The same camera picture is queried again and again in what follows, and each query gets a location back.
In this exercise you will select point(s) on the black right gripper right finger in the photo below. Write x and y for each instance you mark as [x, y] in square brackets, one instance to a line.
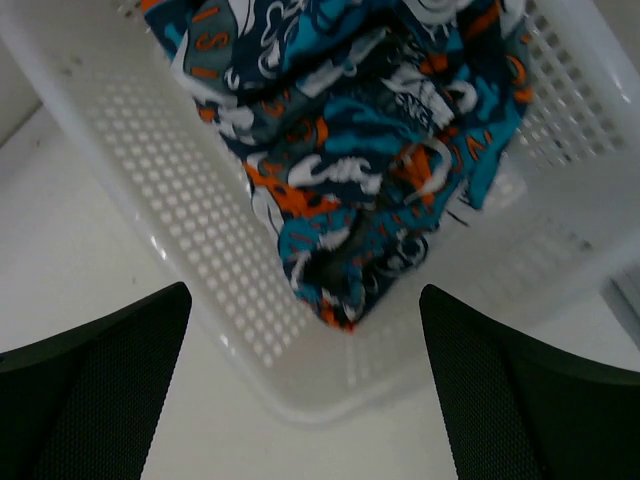
[515, 407]

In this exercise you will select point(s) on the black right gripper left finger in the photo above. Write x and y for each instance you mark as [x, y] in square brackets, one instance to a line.
[85, 403]

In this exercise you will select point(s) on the colourful patterned shorts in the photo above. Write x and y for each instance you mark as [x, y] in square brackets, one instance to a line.
[355, 122]

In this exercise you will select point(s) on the white perforated plastic basket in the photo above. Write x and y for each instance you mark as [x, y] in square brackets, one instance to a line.
[562, 217]

